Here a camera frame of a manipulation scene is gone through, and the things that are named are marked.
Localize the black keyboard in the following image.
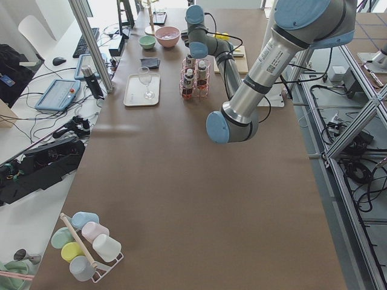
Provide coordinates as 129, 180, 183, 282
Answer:
73, 28, 99, 59

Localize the aluminium frame post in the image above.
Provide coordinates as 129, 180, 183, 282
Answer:
68, 0, 114, 93

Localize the steel jigger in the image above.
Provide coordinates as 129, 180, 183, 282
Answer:
13, 248, 42, 265

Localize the yellow cup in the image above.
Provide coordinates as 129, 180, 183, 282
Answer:
60, 242, 84, 263

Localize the green bowl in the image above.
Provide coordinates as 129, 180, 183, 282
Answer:
138, 35, 156, 50

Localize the white cup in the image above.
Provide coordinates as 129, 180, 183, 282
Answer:
92, 234, 122, 262

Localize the blue teach pendant near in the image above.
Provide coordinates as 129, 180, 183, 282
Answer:
34, 79, 81, 112

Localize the wooden cutting board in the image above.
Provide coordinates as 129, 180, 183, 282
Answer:
232, 45, 249, 74

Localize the pink cup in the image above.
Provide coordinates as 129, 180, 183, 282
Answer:
81, 221, 109, 243

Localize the dark folded cloth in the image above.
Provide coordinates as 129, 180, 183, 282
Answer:
140, 57, 160, 69

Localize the clear wine glass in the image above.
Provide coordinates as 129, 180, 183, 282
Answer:
138, 66, 154, 100

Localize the white wire cup rack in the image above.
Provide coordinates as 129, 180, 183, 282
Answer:
59, 213, 124, 283

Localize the black computer mouse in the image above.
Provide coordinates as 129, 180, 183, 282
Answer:
52, 57, 67, 66

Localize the blue teach pendant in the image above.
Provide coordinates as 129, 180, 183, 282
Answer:
74, 53, 100, 82
34, 79, 81, 112

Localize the grey blue cup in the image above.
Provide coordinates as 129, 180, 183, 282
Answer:
69, 256, 96, 282

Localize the black thermos bottle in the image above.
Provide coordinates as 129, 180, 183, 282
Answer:
81, 65, 105, 100

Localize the blue teach pendant far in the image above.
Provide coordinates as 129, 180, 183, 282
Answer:
74, 53, 100, 82

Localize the wooden glass stand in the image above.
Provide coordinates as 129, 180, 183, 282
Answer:
141, 0, 160, 36

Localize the copper wire bottle basket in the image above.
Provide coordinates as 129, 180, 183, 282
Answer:
179, 59, 210, 100

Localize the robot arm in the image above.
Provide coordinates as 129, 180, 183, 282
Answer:
206, 1, 357, 144
185, 5, 242, 99

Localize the cream serving tray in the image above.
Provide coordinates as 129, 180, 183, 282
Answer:
123, 72, 160, 107

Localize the green cup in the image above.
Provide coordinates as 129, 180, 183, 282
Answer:
51, 227, 74, 249

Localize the black electronics box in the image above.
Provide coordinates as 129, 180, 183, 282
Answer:
1, 137, 85, 205

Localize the pink ribbed bowl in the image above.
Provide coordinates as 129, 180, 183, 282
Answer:
155, 26, 181, 48

